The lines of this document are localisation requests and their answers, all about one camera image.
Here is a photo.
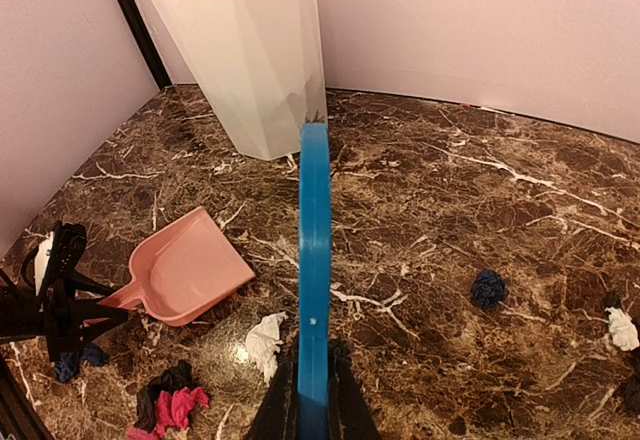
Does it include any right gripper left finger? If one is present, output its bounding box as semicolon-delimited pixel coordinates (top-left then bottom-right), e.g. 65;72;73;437
248;347;299;440

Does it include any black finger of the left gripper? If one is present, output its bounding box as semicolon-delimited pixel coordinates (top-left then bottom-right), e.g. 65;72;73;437
1;279;129;362

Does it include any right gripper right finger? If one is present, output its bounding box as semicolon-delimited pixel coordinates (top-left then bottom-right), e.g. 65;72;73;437
328;339;381;440

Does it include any white paper scrap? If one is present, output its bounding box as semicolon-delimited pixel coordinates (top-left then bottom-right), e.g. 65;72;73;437
245;312;288;384

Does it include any pink paper scrap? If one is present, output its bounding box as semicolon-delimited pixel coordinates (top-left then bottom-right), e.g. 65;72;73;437
127;387;210;440

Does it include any pink plastic dustpan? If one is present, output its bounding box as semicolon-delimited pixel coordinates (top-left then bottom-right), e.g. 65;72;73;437
100;206;255;327

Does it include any blue hand brush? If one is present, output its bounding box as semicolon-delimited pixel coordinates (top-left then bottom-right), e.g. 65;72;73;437
296;121;331;439

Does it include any long dark blue scrap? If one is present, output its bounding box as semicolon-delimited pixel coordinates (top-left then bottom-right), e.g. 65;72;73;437
54;344;108;384

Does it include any dark blue scrap far right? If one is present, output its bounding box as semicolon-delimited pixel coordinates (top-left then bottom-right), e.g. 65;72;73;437
471;270;508;311

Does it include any translucent white waste bin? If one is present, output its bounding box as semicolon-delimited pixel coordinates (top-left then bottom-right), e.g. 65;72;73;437
151;0;327;160

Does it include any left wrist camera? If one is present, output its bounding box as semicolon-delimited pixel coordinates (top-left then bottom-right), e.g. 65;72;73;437
20;221;87;295

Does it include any left black frame post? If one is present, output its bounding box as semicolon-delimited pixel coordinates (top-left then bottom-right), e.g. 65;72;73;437
117;0;172;90

